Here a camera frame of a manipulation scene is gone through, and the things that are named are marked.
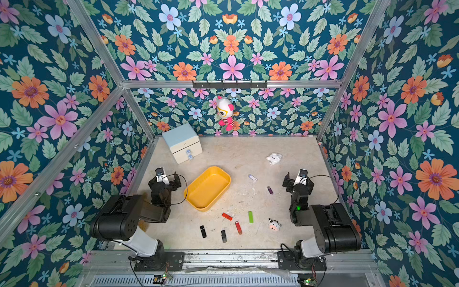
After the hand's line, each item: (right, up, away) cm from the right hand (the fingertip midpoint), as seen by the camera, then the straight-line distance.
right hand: (299, 174), depth 89 cm
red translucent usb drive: (-31, -25, -7) cm, 40 cm away
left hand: (-69, 0, +2) cm, 69 cm away
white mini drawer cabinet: (-62, +17, +9) cm, 65 cm away
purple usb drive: (-14, -10, +6) cm, 18 cm away
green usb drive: (-25, -21, -3) cm, 33 cm away
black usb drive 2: (-38, -27, -9) cm, 48 cm away
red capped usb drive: (-36, -21, -3) cm, 42 cm away
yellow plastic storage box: (-47, -9, +4) cm, 48 cm away
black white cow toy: (-14, -23, -7) cm, 28 cm away
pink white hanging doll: (-39, +34, +8) cm, 52 cm away
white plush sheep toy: (-10, +7, +15) cm, 19 cm away
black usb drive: (-48, -26, -8) cm, 55 cm away
